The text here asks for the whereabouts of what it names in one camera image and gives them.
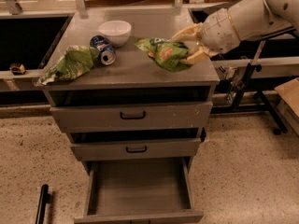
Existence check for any cardboard box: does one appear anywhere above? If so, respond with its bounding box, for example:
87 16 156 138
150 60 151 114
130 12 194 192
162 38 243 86
274 77 299 135

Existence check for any middle grey drawer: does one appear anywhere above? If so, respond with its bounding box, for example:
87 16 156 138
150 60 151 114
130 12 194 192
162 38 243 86
71 138 201 161

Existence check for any grey drawer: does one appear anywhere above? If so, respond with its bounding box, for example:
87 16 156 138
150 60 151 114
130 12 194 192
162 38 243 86
71 138 201 161
74 158 203 224
50 102 212 133

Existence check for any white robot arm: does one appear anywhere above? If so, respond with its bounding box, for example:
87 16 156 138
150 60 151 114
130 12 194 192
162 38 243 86
172 0 299 64

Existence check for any grey drawer cabinet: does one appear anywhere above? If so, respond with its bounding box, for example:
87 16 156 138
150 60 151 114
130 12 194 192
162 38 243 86
35 7 221 173

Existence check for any bottom grey drawer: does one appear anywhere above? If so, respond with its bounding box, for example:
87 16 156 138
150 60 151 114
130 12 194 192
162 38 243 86
74 158 203 224

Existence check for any top grey drawer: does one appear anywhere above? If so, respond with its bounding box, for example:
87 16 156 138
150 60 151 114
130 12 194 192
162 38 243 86
50 102 212 133

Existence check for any blue soda can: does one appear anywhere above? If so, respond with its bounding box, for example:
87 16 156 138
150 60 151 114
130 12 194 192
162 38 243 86
90 35 116 65

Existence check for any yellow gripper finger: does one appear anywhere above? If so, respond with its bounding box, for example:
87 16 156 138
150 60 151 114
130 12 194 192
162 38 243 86
171 22 203 42
180 46 218 65

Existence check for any black tray stand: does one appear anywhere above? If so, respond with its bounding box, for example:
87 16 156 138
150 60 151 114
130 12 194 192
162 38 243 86
190 7 299 136

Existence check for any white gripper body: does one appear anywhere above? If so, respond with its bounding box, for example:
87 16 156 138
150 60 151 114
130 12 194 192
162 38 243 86
200 8 240 54

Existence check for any black handle on floor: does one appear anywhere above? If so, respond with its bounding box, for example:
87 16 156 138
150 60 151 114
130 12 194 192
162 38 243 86
35 184 51 224

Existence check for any white bowl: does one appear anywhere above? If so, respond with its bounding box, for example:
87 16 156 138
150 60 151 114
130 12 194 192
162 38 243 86
99 21 132 47

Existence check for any crumpled green snack bag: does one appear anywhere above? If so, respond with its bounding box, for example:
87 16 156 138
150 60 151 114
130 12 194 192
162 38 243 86
39 46 99 85

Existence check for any green rice chip bag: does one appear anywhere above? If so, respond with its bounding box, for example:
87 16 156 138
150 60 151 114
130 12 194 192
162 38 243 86
135 38 191 72

